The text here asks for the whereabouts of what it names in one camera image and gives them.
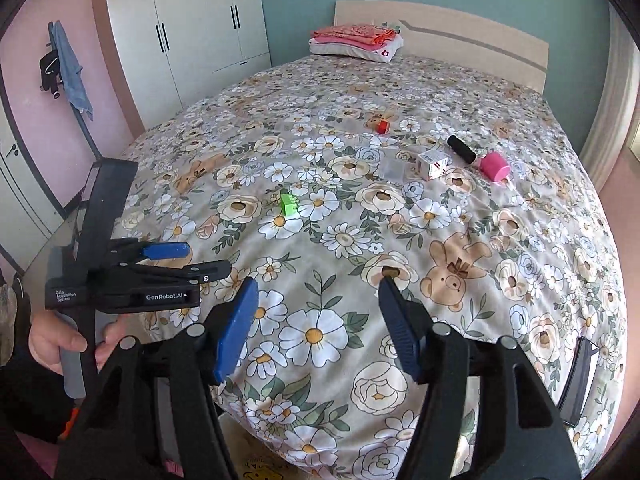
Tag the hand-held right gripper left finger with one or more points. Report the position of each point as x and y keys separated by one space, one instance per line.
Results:
x=235 y=332

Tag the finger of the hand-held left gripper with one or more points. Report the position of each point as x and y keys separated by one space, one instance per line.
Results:
x=165 y=251
x=200 y=272

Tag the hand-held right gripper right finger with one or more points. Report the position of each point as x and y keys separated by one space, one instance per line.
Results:
x=400 y=332

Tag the red block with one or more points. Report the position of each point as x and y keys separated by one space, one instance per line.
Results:
x=384 y=126

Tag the person's left forearm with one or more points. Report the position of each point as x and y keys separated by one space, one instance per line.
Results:
x=25 y=400

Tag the person's left hand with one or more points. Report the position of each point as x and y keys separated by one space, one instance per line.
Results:
x=47 y=342

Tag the white door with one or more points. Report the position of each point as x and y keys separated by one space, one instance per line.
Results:
x=20 y=185

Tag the floral bedspread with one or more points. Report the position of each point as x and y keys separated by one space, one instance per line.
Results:
x=350 y=240

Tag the green block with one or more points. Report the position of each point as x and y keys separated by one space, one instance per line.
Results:
x=288 y=205

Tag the beige printed bag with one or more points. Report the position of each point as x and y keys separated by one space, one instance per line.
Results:
x=255 y=455

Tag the hanging blue cloth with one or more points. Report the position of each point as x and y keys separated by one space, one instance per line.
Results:
x=70 y=70

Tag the clear plastic box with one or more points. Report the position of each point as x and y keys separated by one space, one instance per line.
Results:
x=391 y=171

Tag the small white box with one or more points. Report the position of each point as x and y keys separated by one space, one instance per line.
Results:
x=431 y=165

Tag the black phone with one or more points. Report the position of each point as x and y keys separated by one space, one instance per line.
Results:
x=577 y=385

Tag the pink cup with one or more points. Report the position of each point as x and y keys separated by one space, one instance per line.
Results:
x=494 y=167

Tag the black cylinder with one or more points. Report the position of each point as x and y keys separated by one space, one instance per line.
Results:
x=461 y=149

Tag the white wardrobe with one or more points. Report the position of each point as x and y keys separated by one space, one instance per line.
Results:
x=200 y=25

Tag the white pillow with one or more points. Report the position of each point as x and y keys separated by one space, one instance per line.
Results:
x=350 y=52

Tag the folded pink clothes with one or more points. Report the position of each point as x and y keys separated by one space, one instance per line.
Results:
x=355 y=34

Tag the cream headboard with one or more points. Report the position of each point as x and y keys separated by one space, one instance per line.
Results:
x=475 y=35

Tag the white curtain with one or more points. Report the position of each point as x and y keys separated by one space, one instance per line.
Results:
x=612 y=100

